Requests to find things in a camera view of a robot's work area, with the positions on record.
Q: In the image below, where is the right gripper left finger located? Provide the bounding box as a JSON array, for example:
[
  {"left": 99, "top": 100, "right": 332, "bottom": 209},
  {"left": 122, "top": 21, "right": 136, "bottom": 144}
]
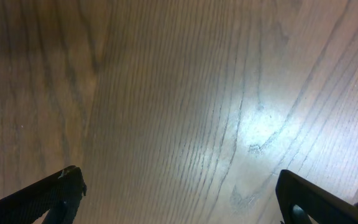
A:
[{"left": 0, "top": 166, "right": 86, "bottom": 224}]

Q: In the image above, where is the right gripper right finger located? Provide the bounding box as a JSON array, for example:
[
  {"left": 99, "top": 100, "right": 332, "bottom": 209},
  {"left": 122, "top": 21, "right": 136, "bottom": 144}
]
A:
[{"left": 275, "top": 169, "right": 358, "bottom": 224}]

